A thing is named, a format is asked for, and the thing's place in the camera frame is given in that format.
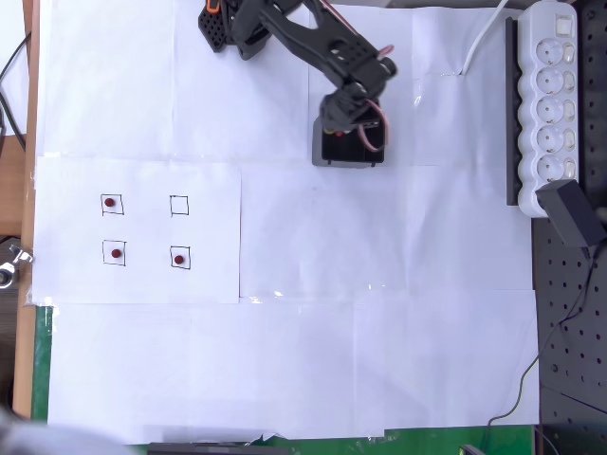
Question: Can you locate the black square bin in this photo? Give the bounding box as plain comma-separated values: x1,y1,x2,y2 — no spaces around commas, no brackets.
311,107,386,168

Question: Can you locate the white power strip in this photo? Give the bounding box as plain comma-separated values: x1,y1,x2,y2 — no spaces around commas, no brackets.
515,1,580,219

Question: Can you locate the black power adapter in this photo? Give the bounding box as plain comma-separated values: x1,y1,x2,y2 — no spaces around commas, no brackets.
535,178,607,248

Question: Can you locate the white paper with drawn squares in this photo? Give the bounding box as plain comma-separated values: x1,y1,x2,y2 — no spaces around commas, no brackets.
31,154,243,305

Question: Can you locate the black pegboard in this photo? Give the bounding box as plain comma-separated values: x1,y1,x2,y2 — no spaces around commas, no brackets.
530,0,607,455

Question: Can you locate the black flat device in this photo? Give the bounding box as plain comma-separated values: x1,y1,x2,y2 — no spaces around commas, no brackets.
146,441,290,455

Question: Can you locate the metal clamp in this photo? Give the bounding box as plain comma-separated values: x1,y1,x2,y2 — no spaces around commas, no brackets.
0,244,35,289

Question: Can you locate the green cutting mat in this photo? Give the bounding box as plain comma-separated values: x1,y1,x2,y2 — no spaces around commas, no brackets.
30,305,537,455

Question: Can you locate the grey rounded object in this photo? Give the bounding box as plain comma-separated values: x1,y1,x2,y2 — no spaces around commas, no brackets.
0,405,127,455

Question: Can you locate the red white servo wire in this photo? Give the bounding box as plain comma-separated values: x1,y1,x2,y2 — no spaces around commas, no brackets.
356,98,394,154

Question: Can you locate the white power cable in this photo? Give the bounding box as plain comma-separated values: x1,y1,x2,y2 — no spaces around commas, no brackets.
462,0,508,77

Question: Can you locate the black rail under power strip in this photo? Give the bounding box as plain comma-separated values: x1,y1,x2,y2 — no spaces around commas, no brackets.
505,17,523,207

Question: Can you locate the thin black cable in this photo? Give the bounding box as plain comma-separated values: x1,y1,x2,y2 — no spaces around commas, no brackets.
483,246,599,455

